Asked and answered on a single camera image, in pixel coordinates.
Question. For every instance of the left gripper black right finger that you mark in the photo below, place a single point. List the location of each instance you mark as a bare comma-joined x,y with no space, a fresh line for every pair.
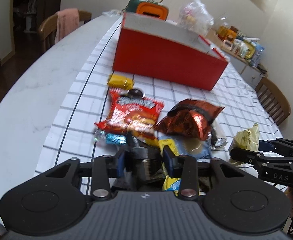
185,167

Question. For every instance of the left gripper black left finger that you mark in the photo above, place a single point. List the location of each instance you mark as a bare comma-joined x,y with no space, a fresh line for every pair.
104,168

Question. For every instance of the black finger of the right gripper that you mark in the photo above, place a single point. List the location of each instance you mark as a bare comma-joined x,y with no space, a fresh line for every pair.
249,156

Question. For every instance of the pale yellow snack packet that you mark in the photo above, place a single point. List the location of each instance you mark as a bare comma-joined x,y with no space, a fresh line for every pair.
247,139

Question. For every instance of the silver foil snack packet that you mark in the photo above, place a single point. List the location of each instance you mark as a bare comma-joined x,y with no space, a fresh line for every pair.
216,138

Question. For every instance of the brown foil snack bag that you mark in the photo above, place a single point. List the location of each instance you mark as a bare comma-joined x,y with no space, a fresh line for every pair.
192,119

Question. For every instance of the red chip bag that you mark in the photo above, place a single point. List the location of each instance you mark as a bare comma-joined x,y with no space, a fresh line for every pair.
138,116

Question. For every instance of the blue white snack packet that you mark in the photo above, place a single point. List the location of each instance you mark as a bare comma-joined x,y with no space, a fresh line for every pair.
186,146

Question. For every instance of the small blue candy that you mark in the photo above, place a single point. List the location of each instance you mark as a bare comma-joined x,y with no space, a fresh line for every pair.
109,138

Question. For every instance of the right wooden chair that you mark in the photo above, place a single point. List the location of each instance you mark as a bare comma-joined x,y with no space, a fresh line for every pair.
273,101

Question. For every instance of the wooden chair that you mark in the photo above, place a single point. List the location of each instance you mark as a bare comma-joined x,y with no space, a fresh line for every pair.
48,29
273,101

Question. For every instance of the white sideboard cabinet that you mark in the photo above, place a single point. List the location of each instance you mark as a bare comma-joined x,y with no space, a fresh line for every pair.
252,75

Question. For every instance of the black round cookie pack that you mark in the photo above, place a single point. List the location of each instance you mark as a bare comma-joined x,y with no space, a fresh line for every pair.
135,93

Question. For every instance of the plastic water bottle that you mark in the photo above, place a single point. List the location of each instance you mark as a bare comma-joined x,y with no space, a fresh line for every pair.
256,57

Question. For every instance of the white kitchen timer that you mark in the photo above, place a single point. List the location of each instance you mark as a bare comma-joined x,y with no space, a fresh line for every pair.
227,45

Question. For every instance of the wooden tray with jars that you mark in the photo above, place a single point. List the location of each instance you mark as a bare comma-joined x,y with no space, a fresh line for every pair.
227,32

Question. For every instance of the red cardboard box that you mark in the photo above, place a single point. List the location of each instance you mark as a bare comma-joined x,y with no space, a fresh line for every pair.
156,48

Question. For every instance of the left wooden chair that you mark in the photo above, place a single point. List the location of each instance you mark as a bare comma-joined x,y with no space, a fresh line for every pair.
48,29

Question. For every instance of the clear plastic bag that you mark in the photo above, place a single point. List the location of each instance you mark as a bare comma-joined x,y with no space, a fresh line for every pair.
195,17

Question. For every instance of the pink towel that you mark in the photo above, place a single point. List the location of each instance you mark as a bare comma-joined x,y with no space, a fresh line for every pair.
67,22

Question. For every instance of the orange green tissue box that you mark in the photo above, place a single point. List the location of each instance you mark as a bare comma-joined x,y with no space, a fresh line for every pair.
145,7

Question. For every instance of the dark wooden bookshelf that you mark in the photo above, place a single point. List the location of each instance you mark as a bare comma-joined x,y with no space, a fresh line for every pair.
28,15

